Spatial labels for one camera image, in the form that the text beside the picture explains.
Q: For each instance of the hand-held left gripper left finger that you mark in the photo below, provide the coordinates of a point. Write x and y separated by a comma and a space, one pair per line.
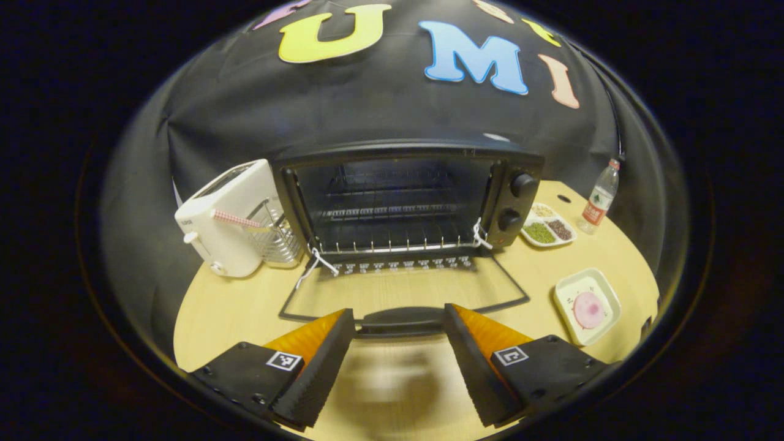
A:
324, 367

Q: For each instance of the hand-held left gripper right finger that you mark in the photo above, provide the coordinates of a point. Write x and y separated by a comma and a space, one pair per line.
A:
468, 367

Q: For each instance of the white square plate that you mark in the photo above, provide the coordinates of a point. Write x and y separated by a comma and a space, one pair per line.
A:
569, 294

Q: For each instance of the pink round food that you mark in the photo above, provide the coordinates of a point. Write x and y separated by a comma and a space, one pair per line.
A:
589, 309

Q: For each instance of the black electric oven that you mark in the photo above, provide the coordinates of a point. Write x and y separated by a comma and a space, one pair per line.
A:
514, 184

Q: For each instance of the white sectioned dish with beans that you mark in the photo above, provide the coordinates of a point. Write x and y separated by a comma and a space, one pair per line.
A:
545, 231

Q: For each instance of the white toaster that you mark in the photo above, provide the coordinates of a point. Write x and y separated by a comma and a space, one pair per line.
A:
226, 245

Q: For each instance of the pink checked straw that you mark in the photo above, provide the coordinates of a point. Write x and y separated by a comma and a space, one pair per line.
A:
236, 218

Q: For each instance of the clear bottle with red label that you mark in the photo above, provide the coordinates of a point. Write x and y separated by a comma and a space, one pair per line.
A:
597, 205

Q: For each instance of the black backdrop cloth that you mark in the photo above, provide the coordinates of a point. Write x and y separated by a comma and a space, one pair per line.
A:
367, 104

